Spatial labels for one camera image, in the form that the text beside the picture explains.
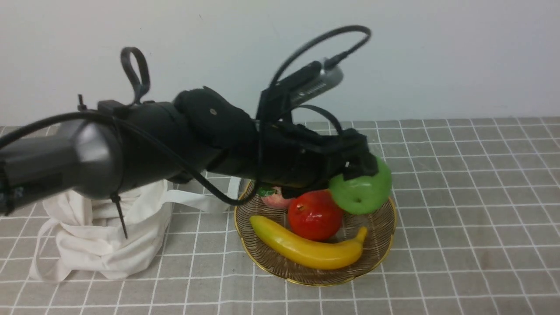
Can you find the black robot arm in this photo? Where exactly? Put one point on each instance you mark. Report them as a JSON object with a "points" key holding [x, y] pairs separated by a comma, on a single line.
{"points": [[105, 152]]}

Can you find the pink peach with leaf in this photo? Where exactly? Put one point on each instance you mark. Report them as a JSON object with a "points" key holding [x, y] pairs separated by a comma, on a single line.
{"points": [[273, 198]]}

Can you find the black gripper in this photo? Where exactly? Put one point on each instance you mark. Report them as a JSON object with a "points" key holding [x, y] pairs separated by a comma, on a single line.
{"points": [[291, 155]]}

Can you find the red pomegranate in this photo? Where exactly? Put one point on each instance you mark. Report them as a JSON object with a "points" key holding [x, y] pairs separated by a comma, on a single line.
{"points": [[315, 216]]}

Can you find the green apple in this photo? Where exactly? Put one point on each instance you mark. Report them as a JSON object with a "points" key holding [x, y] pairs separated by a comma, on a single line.
{"points": [[365, 194]]}

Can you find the yellow banana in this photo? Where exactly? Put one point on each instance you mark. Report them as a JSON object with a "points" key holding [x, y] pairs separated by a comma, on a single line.
{"points": [[312, 254]]}

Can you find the grey checked tablecloth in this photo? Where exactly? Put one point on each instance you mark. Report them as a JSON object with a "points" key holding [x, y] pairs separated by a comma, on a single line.
{"points": [[477, 234]]}

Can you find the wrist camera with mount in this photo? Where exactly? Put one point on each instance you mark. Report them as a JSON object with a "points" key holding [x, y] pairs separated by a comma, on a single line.
{"points": [[296, 89]]}

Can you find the white cloth bag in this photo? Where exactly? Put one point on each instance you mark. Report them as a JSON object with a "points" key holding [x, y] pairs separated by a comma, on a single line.
{"points": [[91, 236]]}

